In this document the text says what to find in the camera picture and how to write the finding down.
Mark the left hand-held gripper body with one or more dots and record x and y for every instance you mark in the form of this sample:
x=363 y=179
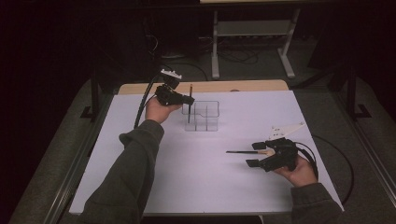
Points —
x=166 y=95

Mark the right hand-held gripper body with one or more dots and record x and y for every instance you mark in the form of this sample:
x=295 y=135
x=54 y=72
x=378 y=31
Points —
x=285 y=155

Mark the dark makeup brush gold ferrule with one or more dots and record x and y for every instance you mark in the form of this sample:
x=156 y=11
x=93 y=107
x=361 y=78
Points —
x=190 y=109

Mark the dark makeup brush cream bristles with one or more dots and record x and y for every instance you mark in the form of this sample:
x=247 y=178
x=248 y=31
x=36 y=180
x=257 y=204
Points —
x=246 y=152

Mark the clear acrylic organizer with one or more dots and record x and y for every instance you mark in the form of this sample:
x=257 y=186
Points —
x=205 y=119

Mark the person's left hand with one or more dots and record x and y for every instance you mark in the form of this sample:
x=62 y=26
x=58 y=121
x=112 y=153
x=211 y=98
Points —
x=157 y=112

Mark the person's right hand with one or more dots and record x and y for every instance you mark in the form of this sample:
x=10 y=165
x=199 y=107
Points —
x=302 y=174

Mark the white paper work mat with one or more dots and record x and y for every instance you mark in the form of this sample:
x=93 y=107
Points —
x=199 y=180

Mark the black metal post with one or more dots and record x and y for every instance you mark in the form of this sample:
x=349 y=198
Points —
x=94 y=99
x=351 y=99

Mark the aluminium rail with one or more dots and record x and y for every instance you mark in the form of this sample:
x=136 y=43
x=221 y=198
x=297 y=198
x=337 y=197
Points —
x=71 y=177
x=373 y=155

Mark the grey metal desk frame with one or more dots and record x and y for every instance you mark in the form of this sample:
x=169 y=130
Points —
x=249 y=28

